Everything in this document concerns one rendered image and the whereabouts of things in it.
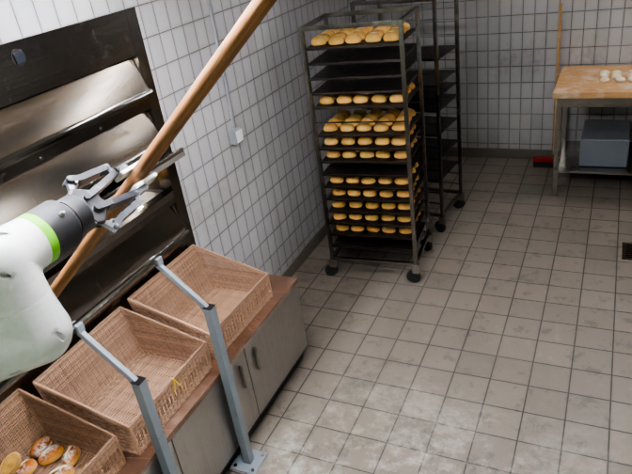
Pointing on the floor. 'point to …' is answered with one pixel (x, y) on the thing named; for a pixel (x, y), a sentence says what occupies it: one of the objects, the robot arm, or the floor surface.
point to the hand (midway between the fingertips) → (136, 177)
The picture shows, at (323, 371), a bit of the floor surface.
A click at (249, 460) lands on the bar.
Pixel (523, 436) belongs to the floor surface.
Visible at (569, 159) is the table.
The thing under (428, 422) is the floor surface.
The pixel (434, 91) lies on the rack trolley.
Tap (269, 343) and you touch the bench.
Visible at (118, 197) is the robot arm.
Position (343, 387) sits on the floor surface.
